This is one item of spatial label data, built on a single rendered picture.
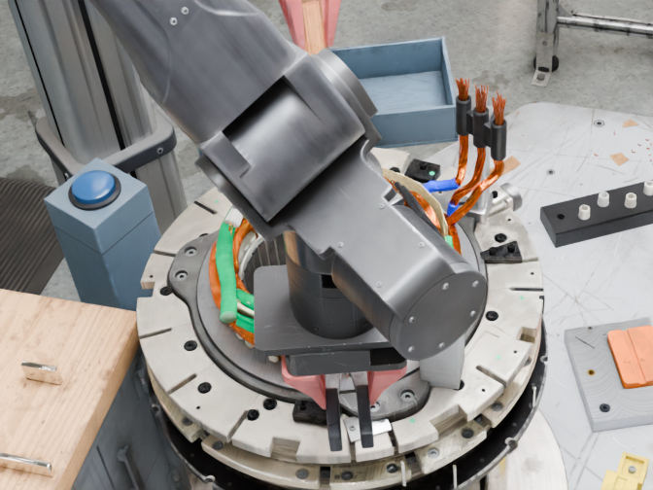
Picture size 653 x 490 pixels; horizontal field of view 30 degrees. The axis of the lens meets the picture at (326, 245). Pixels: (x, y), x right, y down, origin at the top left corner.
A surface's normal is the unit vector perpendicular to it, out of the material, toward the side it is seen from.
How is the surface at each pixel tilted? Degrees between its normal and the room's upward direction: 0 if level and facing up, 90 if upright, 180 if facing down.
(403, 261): 22
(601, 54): 0
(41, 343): 0
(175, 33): 71
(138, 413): 90
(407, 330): 91
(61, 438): 0
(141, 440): 90
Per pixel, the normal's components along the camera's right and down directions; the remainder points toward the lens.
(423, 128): 0.05, 0.73
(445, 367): -0.23, 0.73
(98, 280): -0.62, 0.61
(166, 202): 0.56, 0.57
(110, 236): 0.77, 0.41
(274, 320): -0.06, -0.68
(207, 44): 0.39, 0.37
